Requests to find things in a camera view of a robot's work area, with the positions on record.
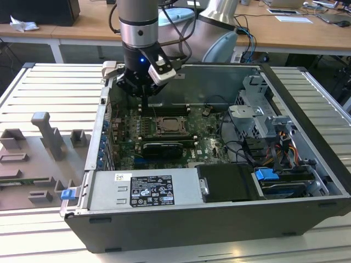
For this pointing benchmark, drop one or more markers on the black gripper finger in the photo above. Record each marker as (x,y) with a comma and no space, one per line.
(157,88)
(123,82)

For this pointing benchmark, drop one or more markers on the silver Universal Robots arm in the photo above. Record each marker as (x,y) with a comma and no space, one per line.
(137,16)

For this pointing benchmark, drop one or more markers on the black RAM slot bank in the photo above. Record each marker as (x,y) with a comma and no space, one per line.
(170,111)
(167,137)

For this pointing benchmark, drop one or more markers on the CPU socket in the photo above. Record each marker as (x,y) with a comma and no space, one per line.
(156,128)

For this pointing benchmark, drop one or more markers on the beige case release latch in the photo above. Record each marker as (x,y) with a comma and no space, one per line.
(109,69)

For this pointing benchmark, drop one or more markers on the wooden office desk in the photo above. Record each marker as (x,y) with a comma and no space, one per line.
(90,24)

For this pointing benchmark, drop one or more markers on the black graphics card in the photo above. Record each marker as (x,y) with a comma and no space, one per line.
(161,150)

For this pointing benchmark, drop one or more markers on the green motherboard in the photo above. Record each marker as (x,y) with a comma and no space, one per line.
(208,145)

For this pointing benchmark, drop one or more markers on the metal disk bay cage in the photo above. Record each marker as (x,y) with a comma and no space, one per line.
(246,115)

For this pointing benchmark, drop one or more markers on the black box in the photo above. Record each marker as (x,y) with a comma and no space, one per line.
(41,11)

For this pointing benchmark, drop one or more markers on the grey power supply unit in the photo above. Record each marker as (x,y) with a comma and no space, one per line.
(107,191)

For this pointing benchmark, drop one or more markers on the crumpled white paper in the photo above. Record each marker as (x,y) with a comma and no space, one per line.
(23,24)

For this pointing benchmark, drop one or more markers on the grey parts rack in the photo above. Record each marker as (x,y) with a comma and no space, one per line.
(33,164)

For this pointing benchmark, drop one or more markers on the blue plastic case latch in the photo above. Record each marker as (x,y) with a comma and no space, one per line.
(67,194)

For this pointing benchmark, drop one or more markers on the hard disk in blue carrier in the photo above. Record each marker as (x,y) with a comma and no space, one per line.
(264,174)

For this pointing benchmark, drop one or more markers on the green RAM stick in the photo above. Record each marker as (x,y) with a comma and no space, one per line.
(16,181)

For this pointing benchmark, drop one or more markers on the black open PC case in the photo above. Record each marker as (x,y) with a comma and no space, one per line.
(192,230)

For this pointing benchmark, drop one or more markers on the white paper sheet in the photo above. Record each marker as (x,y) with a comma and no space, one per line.
(293,19)

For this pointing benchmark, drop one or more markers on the grey laptop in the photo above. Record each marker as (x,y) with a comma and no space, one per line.
(334,17)

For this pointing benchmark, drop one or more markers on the black computer mouse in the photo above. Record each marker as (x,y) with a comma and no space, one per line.
(342,23)

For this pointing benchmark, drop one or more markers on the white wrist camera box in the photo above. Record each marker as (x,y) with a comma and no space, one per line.
(161,75)

